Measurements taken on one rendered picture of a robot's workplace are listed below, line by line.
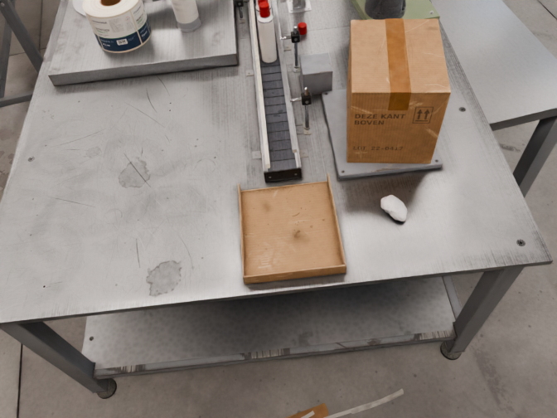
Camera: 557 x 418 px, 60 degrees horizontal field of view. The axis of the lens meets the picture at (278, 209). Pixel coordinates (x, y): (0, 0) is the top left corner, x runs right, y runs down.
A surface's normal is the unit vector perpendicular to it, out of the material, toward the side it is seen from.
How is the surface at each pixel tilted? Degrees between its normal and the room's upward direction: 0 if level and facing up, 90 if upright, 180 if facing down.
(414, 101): 90
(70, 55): 0
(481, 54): 0
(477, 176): 0
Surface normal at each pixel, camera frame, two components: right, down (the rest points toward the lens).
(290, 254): -0.07, -0.57
